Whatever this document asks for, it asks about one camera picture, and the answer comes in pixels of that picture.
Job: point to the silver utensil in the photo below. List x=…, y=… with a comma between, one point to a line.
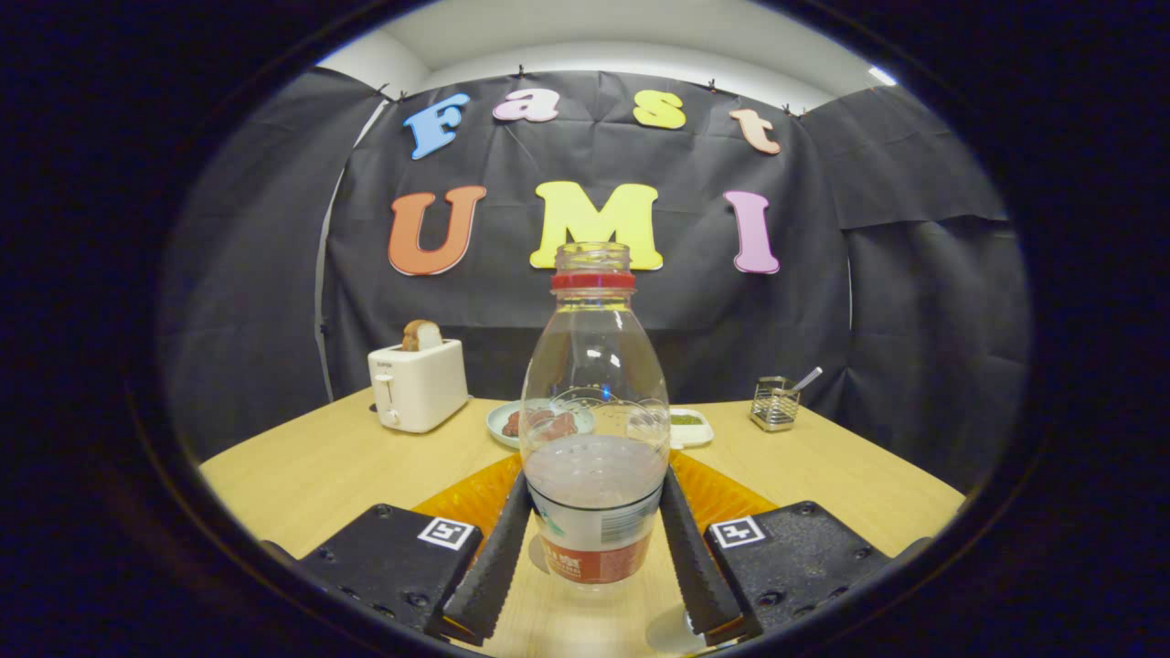
x=809, y=378

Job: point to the brown meat piece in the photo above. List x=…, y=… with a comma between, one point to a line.
x=562, y=425
x=514, y=422

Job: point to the white divided dish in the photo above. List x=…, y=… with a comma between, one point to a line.
x=692, y=434

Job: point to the small ceiling light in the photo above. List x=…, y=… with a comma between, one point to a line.
x=882, y=76

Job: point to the pale green plate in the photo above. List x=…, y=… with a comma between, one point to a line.
x=498, y=422

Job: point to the black backdrop cloth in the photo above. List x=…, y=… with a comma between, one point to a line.
x=695, y=329

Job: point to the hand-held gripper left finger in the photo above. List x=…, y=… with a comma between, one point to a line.
x=494, y=567

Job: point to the white toaster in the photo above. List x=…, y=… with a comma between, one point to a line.
x=425, y=388

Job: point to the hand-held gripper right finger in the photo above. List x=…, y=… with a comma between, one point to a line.
x=704, y=571

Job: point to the wooden table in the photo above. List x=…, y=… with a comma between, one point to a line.
x=320, y=475

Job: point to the clear plastic bottle red label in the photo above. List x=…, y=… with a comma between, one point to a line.
x=594, y=512

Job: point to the bread slice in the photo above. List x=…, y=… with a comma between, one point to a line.
x=422, y=335

